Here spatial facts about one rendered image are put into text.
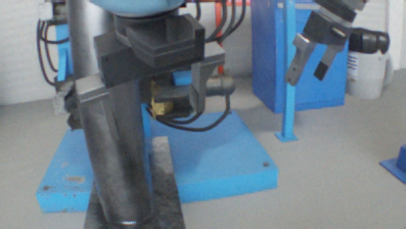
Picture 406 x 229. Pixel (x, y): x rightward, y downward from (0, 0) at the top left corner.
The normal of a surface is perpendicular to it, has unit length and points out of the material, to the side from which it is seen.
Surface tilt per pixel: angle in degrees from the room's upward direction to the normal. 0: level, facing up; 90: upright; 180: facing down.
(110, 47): 25
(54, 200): 90
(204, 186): 90
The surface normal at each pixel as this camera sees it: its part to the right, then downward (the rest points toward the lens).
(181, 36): 0.02, -0.70
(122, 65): 0.43, 0.65
